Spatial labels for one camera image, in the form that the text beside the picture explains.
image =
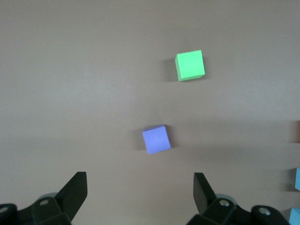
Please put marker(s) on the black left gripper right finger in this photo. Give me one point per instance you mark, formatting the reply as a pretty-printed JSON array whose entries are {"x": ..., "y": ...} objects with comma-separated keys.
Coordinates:
[{"x": 222, "y": 213}]

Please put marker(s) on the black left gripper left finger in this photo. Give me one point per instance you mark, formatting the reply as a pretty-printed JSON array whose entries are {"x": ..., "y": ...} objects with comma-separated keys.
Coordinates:
[{"x": 51, "y": 211}]

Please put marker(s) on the blue foam cube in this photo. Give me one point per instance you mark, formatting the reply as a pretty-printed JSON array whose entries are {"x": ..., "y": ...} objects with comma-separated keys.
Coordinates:
[
  {"x": 295, "y": 216},
  {"x": 297, "y": 179}
]

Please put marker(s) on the orange foam cube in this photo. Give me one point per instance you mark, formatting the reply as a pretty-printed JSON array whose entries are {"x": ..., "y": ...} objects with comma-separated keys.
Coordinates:
[{"x": 297, "y": 131}]

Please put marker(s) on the purple foam cube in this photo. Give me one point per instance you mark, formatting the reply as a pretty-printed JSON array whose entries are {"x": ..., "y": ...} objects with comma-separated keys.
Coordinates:
[{"x": 156, "y": 139}]

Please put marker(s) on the brown table cover sheet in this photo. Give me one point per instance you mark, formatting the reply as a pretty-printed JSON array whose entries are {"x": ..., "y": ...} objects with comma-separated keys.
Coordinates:
[{"x": 70, "y": 82}]

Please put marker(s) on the green foam cube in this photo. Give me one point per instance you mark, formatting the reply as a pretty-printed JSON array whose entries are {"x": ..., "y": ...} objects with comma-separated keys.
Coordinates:
[{"x": 190, "y": 64}]

